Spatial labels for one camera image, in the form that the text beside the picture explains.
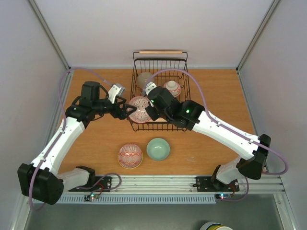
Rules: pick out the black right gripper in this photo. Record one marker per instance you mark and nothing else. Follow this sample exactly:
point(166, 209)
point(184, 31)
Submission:
point(148, 113)

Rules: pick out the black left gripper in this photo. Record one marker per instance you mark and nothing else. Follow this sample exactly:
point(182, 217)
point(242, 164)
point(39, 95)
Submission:
point(122, 115)

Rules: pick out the red diamond pattern bowl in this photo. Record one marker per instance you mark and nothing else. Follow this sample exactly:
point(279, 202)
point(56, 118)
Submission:
point(140, 115)

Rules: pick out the orange floral white bowl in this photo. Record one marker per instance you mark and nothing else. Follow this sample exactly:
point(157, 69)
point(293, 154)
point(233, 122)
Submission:
point(173, 87)

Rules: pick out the beige leaf pattern bowl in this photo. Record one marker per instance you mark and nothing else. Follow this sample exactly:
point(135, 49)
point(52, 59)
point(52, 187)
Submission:
point(142, 79)

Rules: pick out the black wire dish rack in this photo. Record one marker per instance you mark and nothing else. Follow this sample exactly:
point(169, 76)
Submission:
point(166, 66)

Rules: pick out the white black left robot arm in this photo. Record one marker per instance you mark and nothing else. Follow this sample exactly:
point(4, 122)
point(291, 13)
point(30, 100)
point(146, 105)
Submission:
point(40, 180)

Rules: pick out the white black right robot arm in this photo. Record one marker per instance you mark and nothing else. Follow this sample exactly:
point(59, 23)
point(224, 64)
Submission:
point(252, 150)

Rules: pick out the mint green bowl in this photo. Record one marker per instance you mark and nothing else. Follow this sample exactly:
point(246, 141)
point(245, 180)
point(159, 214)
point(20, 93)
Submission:
point(158, 149)

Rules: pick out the red zigzag pattern bowl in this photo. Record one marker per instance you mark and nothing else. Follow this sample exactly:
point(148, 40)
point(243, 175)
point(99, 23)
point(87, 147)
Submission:
point(130, 156)

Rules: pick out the left small circuit board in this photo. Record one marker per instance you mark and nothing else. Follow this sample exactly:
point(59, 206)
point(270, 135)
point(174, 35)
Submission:
point(90, 198)

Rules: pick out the small circuit board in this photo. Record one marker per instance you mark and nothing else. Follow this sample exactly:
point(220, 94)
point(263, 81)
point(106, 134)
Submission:
point(90, 198)
point(223, 196)

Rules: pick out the right small circuit board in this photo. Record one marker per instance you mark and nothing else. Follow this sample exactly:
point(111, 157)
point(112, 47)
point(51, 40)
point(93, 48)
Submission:
point(223, 196)

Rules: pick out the white yellow blue container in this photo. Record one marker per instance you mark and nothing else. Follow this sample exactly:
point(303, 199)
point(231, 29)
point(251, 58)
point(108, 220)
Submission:
point(214, 226)

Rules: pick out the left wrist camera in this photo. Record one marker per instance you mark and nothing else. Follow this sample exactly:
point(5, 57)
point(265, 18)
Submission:
point(115, 90)

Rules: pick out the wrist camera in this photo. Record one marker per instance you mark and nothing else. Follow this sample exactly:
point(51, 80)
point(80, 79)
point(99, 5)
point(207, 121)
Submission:
point(115, 90)
point(149, 87)

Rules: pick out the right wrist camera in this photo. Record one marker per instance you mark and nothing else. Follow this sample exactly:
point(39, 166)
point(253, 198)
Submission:
point(149, 87)

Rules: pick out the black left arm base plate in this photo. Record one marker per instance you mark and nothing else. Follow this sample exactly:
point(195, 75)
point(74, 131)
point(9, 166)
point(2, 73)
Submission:
point(104, 183)

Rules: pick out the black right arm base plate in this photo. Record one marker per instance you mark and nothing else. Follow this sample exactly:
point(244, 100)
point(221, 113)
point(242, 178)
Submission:
point(205, 184)

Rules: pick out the slotted grey cable duct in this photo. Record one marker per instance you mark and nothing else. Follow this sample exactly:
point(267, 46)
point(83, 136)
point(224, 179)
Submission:
point(139, 199)

